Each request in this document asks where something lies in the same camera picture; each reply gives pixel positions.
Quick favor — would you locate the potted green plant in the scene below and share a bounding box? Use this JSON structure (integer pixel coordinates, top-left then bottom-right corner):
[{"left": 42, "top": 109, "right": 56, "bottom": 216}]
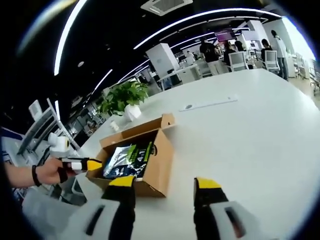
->
[{"left": 98, "top": 81, "right": 150, "bottom": 123}]

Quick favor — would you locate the black wristband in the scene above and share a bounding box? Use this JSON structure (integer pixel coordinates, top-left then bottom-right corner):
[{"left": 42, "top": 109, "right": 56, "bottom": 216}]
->
[{"left": 31, "top": 164, "right": 42, "bottom": 187}]

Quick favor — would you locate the white table cable strip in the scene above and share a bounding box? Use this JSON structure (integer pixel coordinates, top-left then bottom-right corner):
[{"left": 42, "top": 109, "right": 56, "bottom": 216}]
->
[{"left": 178, "top": 96, "right": 238, "bottom": 113}]

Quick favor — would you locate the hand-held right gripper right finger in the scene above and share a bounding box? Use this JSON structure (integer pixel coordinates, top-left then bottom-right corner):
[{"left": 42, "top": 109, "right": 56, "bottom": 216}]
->
[{"left": 193, "top": 176, "right": 258, "bottom": 240}]

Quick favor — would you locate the white square pillar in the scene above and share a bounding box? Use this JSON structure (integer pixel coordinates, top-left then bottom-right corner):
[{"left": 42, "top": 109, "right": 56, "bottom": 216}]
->
[{"left": 145, "top": 42, "right": 181, "bottom": 78}]

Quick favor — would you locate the purple wall screen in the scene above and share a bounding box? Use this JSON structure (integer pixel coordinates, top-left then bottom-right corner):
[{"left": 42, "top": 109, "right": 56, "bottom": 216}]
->
[{"left": 216, "top": 29, "right": 237, "bottom": 42}]

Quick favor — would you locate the brown cardboard shoe box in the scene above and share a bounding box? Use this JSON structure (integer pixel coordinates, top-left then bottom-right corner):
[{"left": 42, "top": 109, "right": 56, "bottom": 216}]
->
[{"left": 85, "top": 112, "right": 176, "bottom": 198}]

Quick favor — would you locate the dark green printed packet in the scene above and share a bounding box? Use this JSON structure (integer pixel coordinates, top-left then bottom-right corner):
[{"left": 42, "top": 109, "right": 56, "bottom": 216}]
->
[{"left": 102, "top": 141, "right": 155, "bottom": 180}]

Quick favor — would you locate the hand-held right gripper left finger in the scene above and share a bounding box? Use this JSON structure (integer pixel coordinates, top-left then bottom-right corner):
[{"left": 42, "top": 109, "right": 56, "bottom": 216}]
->
[{"left": 66, "top": 174, "right": 137, "bottom": 240}]

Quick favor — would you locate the person's left hand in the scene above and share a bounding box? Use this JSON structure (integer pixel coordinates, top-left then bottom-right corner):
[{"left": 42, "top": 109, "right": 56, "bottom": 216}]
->
[{"left": 37, "top": 157, "right": 76, "bottom": 186}]

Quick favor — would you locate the white metal rack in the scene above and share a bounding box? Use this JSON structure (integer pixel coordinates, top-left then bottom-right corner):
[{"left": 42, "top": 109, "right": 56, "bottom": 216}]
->
[{"left": 14, "top": 98, "right": 81, "bottom": 156}]

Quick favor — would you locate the ceiling air vent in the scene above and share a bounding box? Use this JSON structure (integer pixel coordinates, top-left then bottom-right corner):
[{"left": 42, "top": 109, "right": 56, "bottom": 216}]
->
[{"left": 140, "top": 0, "right": 194, "bottom": 16}]

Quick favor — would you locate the curved ceiling light strip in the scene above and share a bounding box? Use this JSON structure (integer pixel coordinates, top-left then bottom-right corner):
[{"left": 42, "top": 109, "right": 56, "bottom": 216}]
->
[
  {"left": 53, "top": 0, "right": 88, "bottom": 76},
  {"left": 133, "top": 7, "right": 283, "bottom": 50}
]

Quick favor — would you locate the white mesh office chair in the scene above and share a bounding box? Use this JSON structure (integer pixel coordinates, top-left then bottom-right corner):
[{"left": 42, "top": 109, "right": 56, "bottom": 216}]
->
[
  {"left": 264, "top": 49, "right": 280, "bottom": 72},
  {"left": 228, "top": 51, "right": 249, "bottom": 72}
]

